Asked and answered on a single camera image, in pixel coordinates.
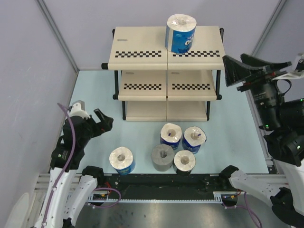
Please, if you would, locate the white slotted cable duct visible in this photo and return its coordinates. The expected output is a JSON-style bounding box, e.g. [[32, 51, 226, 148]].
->
[[42, 191, 225, 204]]

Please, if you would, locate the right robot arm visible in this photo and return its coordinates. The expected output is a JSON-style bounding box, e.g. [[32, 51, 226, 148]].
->
[[219, 53, 304, 228]]

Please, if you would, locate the aluminium frame rail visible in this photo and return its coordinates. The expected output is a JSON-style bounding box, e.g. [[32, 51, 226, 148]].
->
[[34, 173, 289, 192]]

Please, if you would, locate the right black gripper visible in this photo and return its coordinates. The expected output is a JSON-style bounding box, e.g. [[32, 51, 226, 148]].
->
[[218, 52, 286, 127]]

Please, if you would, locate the blue-wrapped roll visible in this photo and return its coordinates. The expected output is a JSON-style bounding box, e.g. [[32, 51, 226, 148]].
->
[[109, 147, 135, 175], [165, 14, 197, 54], [182, 126, 207, 154]]

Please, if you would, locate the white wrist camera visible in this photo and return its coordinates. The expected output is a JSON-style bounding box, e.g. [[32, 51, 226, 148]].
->
[[274, 53, 304, 80], [69, 100, 91, 119]]

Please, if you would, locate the grey paper roll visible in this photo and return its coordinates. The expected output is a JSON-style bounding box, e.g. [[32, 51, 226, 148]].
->
[[151, 144, 175, 172]]

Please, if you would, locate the beige three-tier shelf rack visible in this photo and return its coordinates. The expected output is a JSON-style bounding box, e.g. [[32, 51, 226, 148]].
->
[[101, 26, 225, 122]]

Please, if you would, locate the white roll, black wrapper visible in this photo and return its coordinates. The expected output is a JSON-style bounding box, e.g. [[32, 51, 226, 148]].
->
[[173, 150, 196, 176]]

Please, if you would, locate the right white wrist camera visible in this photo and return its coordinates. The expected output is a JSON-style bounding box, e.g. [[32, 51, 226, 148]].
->
[[274, 53, 304, 80]]

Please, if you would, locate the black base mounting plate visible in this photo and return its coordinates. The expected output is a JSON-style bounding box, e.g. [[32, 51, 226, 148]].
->
[[97, 174, 241, 200]]

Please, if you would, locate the blue Tempo paper roll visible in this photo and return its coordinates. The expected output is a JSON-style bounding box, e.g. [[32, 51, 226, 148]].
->
[[160, 123, 182, 150]]

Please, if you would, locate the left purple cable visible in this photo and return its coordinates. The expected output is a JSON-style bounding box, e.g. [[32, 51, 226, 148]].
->
[[41, 102, 122, 226]]

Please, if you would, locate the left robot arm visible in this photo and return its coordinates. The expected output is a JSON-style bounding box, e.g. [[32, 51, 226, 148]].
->
[[34, 105, 114, 228]]

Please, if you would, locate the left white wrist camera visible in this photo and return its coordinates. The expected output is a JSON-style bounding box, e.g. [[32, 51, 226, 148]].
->
[[69, 100, 91, 119]]

